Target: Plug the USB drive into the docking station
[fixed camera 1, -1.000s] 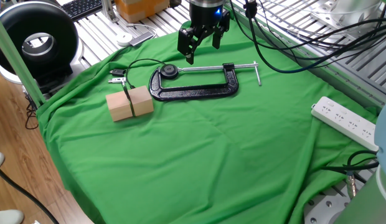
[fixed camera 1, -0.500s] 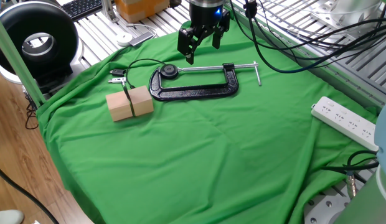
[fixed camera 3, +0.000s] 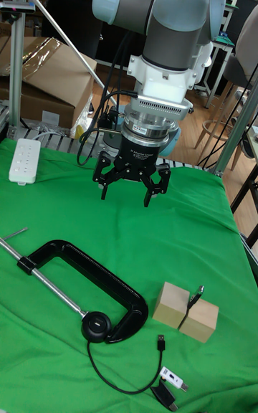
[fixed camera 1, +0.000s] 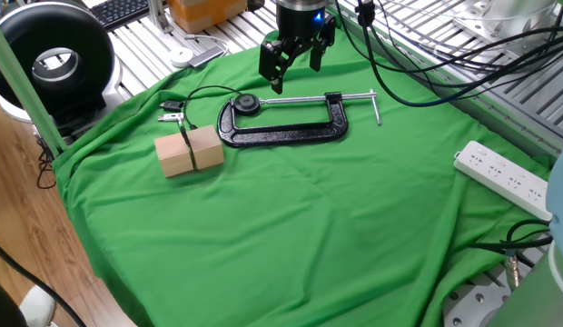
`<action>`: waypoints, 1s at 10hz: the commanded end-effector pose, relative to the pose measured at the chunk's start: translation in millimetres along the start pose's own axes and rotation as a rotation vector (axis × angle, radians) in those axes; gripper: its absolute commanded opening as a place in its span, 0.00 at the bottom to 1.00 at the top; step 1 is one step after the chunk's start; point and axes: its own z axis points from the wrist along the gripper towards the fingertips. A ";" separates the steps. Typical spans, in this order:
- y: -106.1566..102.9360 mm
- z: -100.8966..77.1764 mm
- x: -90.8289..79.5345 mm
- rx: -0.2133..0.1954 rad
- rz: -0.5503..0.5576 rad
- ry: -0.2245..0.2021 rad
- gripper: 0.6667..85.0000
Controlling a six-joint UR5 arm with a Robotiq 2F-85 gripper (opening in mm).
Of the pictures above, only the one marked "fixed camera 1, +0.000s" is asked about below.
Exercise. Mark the white shoe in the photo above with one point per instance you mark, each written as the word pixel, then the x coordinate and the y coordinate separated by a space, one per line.
pixel 38 306

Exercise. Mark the white round puck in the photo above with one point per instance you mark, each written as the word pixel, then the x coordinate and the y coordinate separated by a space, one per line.
pixel 180 56

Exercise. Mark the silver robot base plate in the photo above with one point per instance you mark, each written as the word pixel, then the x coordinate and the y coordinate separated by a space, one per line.
pixel 472 304

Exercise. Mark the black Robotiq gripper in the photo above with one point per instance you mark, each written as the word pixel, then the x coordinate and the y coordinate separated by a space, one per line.
pixel 299 22

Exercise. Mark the orange cardboard box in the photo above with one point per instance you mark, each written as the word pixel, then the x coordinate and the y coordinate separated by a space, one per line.
pixel 204 13

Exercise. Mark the dark trouser leg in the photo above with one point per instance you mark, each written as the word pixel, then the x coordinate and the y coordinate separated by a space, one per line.
pixel 4 309

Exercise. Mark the green cloth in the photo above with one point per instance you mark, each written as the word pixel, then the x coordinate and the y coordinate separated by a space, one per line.
pixel 263 204

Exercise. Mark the green frame pole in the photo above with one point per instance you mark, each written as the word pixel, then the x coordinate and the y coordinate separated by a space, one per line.
pixel 22 86

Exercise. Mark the white USB drive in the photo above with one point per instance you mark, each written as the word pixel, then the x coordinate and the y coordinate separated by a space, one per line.
pixel 170 117

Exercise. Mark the aluminium bracket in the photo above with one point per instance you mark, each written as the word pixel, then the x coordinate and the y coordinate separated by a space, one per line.
pixel 159 16

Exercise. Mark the black USB drive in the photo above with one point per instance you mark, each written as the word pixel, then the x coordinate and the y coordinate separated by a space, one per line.
pixel 172 106

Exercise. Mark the silver mounting plate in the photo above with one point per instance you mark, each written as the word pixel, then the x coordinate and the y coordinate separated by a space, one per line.
pixel 513 18

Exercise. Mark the slim grey USB drive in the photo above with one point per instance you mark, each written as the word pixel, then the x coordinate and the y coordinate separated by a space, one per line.
pixel 189 145

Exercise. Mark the round black docking station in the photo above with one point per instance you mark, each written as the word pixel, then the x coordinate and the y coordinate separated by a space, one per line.
pixel 246 104

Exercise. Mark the flat silver device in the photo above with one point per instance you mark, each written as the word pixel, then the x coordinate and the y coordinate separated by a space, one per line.
pixel 206 56

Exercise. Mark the black computer keyboard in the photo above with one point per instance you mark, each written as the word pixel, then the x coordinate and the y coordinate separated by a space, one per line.
pixel 120 11

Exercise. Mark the light wooden block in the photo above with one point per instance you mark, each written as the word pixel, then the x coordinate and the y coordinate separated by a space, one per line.
pixel 172 156
pixel 206 145

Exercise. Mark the white power strip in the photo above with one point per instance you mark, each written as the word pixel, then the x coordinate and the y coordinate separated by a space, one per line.
pixel 504 177

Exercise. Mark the black metal C-clamp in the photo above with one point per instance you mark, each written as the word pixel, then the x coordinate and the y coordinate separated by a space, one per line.
pixel 281 135

